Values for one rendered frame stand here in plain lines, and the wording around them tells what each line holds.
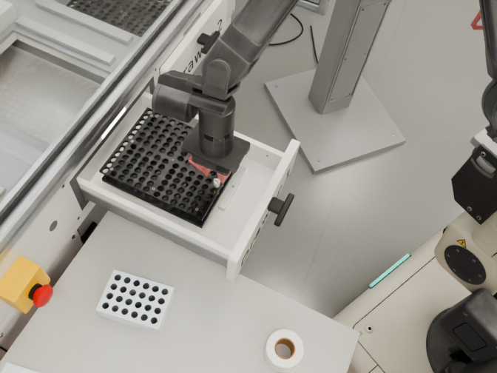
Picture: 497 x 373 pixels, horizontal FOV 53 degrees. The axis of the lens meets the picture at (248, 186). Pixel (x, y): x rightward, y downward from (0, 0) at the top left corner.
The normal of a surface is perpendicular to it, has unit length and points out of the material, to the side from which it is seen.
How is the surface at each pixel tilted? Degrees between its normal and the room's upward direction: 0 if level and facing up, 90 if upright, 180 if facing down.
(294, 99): 5
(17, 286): 0
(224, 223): 0
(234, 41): 55
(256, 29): 47
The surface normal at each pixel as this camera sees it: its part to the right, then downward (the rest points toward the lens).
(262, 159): -0.43, 0.76
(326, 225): 0.08, -0.49
